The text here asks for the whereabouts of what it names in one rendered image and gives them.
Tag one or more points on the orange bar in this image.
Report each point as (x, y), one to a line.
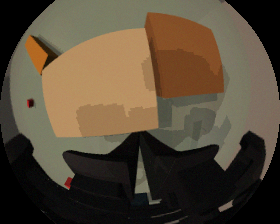
(40, 54)

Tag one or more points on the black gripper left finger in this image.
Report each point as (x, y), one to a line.
(118, 166)

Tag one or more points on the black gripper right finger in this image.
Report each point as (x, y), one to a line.
(161, 162)

